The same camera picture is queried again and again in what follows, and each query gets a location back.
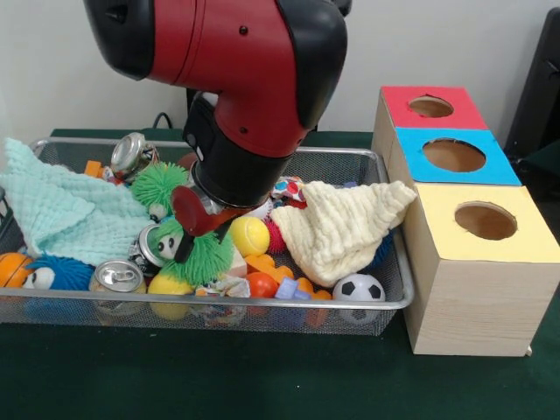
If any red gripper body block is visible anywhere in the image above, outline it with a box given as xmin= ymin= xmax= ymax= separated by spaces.
xmin=171 ymin=185 xmax=240 ymax=240

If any green puffer ball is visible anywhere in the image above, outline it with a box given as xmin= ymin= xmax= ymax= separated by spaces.
xmin=130 ymin=161 xmax=193 ymax=220
xmin=151 ymin=218 xmax=235 ymax=285

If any cream waffle cloth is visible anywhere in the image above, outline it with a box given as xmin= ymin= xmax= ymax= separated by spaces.
xmin=269 ymin=179 xmax=418 ymax=289

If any mint green waffle cloth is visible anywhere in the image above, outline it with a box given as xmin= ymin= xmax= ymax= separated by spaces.
xmin=0 ymin=137 xmax=152 ymax=267

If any shallow silver mesh bin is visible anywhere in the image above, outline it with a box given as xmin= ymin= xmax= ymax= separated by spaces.
xmin=0 ymin=136 xmax=416 ymax=337

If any wooden box with three holes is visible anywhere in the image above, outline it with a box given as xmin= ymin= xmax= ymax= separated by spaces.
xmin=370 ymin=85 xmax=560 ymax=356

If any yellow ball with seam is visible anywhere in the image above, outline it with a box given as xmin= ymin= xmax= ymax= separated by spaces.
xmin=228 ymin=216 xmax=271 ymax=257

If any yellow foam ball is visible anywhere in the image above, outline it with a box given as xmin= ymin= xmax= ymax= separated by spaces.
xmin=147 ymin=273 xmax=196 ymax=319

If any crushed pale can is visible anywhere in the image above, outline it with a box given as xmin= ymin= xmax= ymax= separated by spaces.
xmin=89 ymin=258 xmax=148 ymax=293

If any blue puffer ball with eyes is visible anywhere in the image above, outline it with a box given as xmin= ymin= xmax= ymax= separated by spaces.
xmin=24 ymin=253 xmax=96 ymax=292

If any small soccer ball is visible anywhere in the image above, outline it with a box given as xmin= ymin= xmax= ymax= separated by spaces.
xmin=332 ymin=274 xmax=386 ymax=320

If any dark green table cloth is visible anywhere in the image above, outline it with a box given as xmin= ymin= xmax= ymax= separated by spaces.
xmin=0 ymin=127 xmax=560 ymax=420

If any orange basketball toy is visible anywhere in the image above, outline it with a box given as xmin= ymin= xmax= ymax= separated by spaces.
xmin=0 ymin=252 xmax=36 ymax=289

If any side table with green cloth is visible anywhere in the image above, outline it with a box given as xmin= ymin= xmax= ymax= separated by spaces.
xmin=518 ymin=142 xmax=560 ymax=207

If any black upright panel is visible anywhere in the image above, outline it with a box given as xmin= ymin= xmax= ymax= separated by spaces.
xmin=502 ymin=6 xmax=560 ymax=154

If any black looped cable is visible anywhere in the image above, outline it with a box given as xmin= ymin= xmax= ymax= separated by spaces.
xmin=152 ymin=112 xmax=187 ymax=130

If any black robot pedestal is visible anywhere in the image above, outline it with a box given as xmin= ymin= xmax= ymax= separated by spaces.
xmin=186 ymin=0 xmax=354 ymax=131

